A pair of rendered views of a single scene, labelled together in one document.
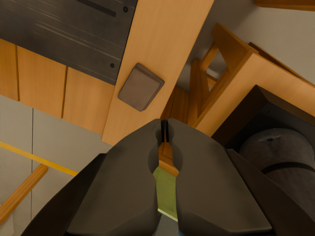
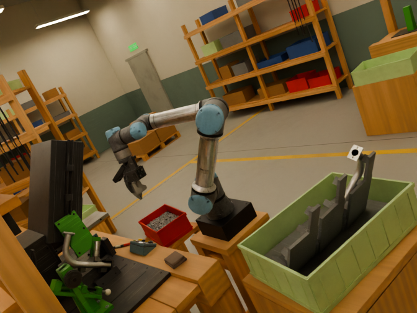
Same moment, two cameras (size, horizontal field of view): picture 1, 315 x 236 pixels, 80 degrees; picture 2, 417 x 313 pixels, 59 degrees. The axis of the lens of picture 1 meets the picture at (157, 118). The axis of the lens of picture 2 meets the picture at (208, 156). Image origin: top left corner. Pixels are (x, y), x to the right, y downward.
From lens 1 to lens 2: 1.88 m
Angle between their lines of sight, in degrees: 98
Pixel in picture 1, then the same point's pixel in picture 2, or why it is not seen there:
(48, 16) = (128, 294)
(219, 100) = (204, 243)
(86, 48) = (148, 281)
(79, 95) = (167, 294)
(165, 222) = not seen: hidden behind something
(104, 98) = (175, 281)
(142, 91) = (174, 255)
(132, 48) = (160, 265)
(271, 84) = not seen: hidden behind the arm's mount
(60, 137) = not seen: outside the picture
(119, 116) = (185, 270)
